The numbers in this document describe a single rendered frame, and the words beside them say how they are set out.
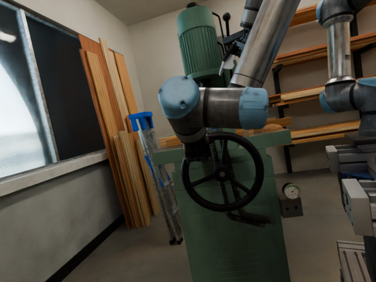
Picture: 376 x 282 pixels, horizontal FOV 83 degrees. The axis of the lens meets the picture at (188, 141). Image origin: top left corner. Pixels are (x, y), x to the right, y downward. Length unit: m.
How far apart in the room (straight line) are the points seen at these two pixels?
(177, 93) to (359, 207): 0.47
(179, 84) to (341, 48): 0.94
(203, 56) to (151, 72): 2.68
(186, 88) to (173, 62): 3.22
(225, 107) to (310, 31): 3.31
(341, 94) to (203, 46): 0.63
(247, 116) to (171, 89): 0.14
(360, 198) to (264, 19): 0.44
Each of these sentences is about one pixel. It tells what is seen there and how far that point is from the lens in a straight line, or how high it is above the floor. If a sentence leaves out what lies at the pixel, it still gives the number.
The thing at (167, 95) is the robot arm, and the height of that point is 1.06.
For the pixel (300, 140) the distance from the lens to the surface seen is 2.97.
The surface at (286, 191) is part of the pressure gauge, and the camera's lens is 0.96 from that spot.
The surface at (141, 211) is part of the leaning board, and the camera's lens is 2.46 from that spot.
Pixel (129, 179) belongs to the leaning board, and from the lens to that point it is 2.38.
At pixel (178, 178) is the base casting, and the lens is 0.97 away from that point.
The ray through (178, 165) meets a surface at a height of 0.83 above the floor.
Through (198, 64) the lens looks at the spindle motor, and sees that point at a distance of 1.04.
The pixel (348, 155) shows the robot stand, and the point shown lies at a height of 0.75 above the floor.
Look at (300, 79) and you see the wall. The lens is 3.49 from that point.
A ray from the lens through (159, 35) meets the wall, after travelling 3.78.
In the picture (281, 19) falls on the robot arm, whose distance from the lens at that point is 0.55.
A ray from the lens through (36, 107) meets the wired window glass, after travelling 2.15.
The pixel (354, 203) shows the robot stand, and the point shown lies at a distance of 0.62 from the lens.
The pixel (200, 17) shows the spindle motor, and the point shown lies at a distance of 1.10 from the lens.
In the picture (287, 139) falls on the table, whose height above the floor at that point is 0.86.
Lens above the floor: 1.01
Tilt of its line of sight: 5 degrees down
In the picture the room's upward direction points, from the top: 11 degrees counter-clockwise
